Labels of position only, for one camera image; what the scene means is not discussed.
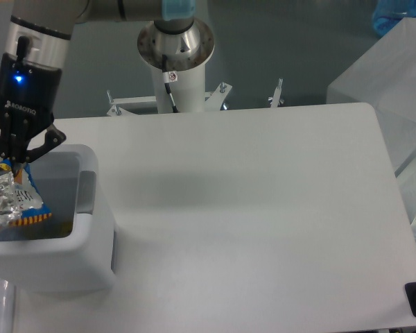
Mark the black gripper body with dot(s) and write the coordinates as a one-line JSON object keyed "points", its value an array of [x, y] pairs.
{"points": [[27, 95]]}

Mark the blue cartoon snack bag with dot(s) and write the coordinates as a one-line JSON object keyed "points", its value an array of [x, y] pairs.
{"points": [[20, 201]]}

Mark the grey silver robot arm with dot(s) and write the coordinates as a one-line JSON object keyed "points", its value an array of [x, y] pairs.
{"points": [[173, 42]]}

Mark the white trash can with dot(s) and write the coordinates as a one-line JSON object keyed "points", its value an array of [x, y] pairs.
{"points": [[74, 249]]}

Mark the metal clamp screw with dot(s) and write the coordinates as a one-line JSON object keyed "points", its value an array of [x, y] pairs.
{"points": [[276, 99]]}

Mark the translucent plastic storage box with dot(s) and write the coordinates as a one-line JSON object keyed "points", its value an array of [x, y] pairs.
{"points": [[385, 78]]}

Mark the blue water jug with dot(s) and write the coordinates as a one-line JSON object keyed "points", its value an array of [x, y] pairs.
{"points": [[387, 14]]}

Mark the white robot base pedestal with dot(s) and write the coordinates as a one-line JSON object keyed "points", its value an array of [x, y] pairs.
{"points": [[187, 88]]}

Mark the white mounting bracket frame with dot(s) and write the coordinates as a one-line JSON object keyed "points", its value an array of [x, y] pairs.
{"points": [[215, 100]]}

